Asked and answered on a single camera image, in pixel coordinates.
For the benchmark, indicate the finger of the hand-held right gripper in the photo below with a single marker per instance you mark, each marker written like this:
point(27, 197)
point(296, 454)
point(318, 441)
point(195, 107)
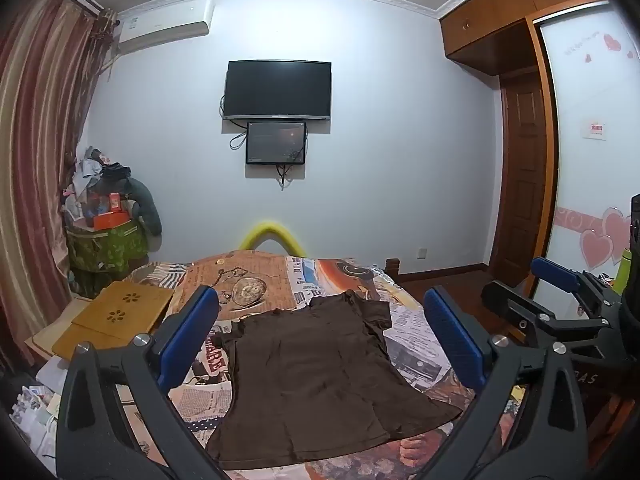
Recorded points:
point(555, 272)
point(520, 310)

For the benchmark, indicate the green patterned bag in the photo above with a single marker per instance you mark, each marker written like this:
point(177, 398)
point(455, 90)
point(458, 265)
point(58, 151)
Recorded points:
point(107, 252)

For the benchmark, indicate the wooden overhead cabinet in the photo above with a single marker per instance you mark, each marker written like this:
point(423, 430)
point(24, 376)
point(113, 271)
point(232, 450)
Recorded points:
point(500, 10)

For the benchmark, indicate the white heart-print wardrobe door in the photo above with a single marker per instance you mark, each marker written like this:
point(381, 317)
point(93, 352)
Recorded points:
point(590, 85)

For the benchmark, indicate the small red box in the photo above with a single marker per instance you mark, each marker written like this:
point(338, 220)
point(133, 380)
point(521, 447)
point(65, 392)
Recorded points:
point(115, 202)

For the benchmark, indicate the wooden lap desk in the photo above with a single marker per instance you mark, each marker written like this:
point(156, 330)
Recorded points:
point(115, 317)

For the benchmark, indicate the small black monitor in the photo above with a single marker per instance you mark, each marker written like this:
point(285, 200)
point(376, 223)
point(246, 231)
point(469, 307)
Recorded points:
point(275, 142)

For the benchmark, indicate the black wall television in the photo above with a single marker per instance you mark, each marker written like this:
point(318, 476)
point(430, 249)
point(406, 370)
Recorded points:
point(277, 90)

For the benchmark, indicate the printed bed sheet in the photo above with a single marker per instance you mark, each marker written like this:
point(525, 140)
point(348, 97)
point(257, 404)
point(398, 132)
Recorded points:
point(410, 320)

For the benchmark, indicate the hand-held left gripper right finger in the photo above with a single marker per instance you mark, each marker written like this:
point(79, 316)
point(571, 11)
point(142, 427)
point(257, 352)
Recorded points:
point(452, 335)

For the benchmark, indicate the pile of papers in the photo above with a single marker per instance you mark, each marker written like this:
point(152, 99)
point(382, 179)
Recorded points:
point(35, 410)

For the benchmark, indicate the yellow foam tube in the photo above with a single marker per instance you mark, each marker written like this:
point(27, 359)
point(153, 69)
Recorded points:
point(270, 227)

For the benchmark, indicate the white wall socket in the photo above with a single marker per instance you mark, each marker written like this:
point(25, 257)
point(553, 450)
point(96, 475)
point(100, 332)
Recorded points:
point(423, 253)

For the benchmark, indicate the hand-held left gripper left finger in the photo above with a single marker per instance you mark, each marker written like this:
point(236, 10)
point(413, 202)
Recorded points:
point(192, 330)

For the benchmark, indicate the grey garment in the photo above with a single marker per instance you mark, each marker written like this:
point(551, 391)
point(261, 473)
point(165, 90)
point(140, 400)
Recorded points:
point(145, 205)

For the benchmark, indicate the green bottle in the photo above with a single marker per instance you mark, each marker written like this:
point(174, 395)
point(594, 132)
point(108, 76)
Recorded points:
point(622, 272)

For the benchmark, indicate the pile of clutter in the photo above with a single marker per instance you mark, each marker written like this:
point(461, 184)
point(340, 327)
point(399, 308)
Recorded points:
point(85, 175)

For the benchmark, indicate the wooden bedpost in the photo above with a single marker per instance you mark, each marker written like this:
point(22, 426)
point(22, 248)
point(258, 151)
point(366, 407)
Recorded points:
point(393, 266)

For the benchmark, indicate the orange box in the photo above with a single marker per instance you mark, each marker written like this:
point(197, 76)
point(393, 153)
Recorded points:
point(110, 220)

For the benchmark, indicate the white air conditioner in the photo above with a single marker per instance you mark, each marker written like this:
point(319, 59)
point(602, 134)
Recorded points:
point(165, 22)

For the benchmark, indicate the brown t-shirt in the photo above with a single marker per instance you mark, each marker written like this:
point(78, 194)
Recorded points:
point(320, 370)

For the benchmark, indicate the red and white door sticker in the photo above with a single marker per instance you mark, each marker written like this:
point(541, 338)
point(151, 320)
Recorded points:
point(594, 130)

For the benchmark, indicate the striped red curtain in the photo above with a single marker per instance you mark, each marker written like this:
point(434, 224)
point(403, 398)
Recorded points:
point(35, 160)

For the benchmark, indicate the brown wooden door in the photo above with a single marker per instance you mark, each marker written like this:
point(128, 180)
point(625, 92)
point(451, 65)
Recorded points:
point(525, 175)

